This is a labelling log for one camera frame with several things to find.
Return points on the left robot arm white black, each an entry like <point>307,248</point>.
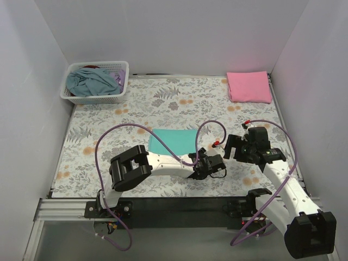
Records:
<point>130,168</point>

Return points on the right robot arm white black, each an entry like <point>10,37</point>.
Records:
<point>308,230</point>

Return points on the lilac t-shirt in basket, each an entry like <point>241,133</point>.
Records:
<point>118,79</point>

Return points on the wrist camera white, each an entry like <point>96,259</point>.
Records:
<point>247,125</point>
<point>217,149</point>

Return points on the white plastic laundry basket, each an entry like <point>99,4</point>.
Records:
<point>112,66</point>

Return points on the dark red garment in basket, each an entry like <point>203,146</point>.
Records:
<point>92,67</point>

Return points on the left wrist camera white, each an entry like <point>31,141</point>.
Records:
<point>217,149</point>

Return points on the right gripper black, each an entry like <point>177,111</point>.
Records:
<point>236,148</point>

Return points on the teal t-shirt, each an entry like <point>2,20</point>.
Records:
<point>180,142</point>

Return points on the grey-blue t-shirt in basket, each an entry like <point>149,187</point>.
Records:
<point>87,82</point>

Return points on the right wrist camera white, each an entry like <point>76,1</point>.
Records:
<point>247,125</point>

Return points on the folded pink t-shirt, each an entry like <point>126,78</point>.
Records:
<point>249,87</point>

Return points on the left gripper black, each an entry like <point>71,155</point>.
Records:
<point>215,162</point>

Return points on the floral patterned table mat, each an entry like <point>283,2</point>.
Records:
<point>99,132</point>

